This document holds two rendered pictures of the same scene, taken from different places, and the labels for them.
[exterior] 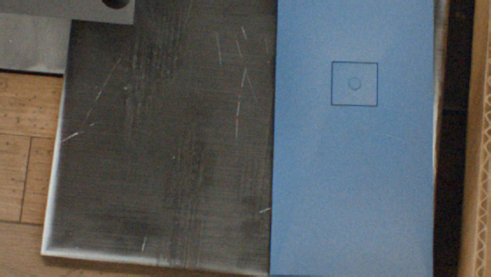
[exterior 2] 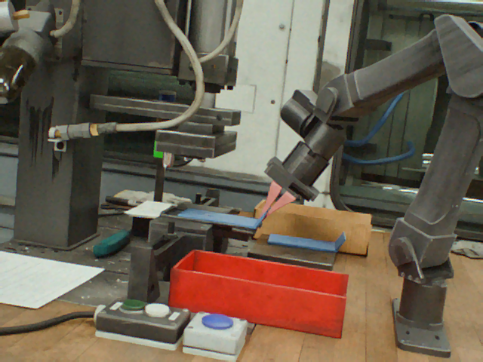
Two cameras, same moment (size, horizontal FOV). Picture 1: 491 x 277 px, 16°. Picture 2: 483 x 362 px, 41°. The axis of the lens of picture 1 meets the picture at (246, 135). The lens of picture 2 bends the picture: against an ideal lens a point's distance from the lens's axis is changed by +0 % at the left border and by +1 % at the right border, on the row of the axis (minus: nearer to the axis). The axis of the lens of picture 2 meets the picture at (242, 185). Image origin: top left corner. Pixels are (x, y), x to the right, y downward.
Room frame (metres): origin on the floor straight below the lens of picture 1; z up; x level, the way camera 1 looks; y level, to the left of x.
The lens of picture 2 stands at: (0.27, 1.24, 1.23)
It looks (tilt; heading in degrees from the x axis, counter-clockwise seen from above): 9 degrees down; 274
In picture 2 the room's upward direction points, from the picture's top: 6 degrees clockwise
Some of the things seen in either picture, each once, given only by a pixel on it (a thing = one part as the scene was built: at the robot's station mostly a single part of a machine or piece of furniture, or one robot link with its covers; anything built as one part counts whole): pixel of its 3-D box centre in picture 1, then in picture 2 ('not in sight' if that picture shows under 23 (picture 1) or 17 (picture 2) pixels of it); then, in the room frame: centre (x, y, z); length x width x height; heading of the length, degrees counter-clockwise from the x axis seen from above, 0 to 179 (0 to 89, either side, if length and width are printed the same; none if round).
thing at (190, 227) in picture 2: not in sight; (193, 217); (0.44, 0.11, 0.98); 0.20 x 0.10 x 0.01; 84
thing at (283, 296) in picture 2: not in sight; (261, 290); (0.30, 0.32, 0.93); 0.25 x 0.12 x 0.06; 174
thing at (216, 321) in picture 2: not in sight; (216, 325); (0.34, 0.48, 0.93); 0.04 x 0.04 x 0.02
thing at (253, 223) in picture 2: not in sight; (225, 211); (0.38, 0.13, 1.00); 0.15 x 0.07 x 0.03; 175
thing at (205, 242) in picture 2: not in sight; (191, 240); (0.44, 0.11, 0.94); 0.20 x 0.10 x 0.07; 84
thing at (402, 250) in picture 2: not in sight; (422, 258); (0.07, 0.30, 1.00); 0.09 x 0.06 x 0.06; 44
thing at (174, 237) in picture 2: not in sight; (161, 257); (0.46, 0.29, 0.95); 0.15 x 0.03 x 0.10; 84
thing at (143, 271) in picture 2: not in sight; (146, 271); (0.47, 0.35, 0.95); 0.06 x 0.03 x 0.09; 84
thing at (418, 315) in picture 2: not in sight; (422, 302); (0.06, 0.31, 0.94); 0.20 x 0.07 x 0.08; 84
